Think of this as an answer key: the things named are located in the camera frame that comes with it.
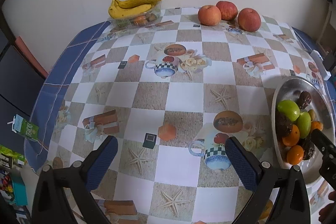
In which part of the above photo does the long green mango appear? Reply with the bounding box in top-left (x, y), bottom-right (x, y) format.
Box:
top-left (297, 111), bottom-right (312, 139)

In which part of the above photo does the dark brown avocado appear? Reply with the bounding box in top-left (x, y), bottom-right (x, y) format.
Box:
top-left (301, 139), bottom-right (315, 161)
top-left (275, 112), bottom-right (293, 138)

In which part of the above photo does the white flat object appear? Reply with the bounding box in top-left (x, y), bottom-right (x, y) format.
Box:
top-left (311, 50), bottom-right (330, 80)

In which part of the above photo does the pale red apple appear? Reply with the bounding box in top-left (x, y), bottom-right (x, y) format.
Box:
top-left (198, 5), bottom-right (222, 26)

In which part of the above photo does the dark red apple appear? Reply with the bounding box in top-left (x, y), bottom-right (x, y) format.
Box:
top-left (216, 0), bottom-right (238, 21)

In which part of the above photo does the green packet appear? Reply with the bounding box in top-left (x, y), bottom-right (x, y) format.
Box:
top-left (0, 145), bottom-right (26, 165)

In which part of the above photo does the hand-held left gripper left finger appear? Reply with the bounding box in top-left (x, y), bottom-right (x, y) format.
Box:
top-left (31, 135), bottom-right (119, 224)

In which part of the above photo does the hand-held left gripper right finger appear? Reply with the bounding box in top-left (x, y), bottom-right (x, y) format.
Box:
top-left (225, 136), bottom-right (312, 224)

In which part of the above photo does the teal box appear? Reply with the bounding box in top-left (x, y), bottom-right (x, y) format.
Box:
top-left (12, 175), bottom-right (29, 206)

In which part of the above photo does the metal bowl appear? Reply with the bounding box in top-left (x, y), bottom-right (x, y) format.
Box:
top-left (270, 76), bottom-right (336, 185)

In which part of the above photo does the small tangerine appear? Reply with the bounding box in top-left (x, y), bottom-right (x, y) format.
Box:
top-left (133, 15), bottom-right (148, 27)
top-left (310, 121), bottom-right (324, 134)

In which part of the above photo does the wrinkled brown fruit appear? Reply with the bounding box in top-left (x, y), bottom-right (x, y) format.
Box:
top-left (297, 91), bottom-right (312, 109)

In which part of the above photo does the black device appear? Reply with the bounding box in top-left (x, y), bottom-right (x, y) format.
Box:
top-left (323, 52), bottom-right (336, 73)

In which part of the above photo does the large orange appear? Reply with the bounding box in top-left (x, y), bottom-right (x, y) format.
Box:
top-left (286, 145), bottom-right (305, 165)

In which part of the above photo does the green drink carton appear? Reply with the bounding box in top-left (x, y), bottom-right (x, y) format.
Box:
top-left (7, 114), bottom-right (40, 141)

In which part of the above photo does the person's right hand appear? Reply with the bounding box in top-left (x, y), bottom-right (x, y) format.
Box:
top-left (319, 190), bottom-right (336, 224)

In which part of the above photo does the clear plastic fruit container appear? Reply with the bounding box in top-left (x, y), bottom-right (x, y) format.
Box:
top-left (107, 1), bottom-right (163, 30)

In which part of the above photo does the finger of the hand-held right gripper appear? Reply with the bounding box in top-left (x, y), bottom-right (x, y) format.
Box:
top-left (311, 129), bottom-right (336, 183)

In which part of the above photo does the small tangerine in container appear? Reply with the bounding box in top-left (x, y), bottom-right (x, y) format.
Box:
top-left (133, 15), bottom-right (148, 27)

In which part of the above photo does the round green fruit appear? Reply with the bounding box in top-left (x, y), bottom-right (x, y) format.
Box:
top-left (277, 100), bottom-right (301, 122)

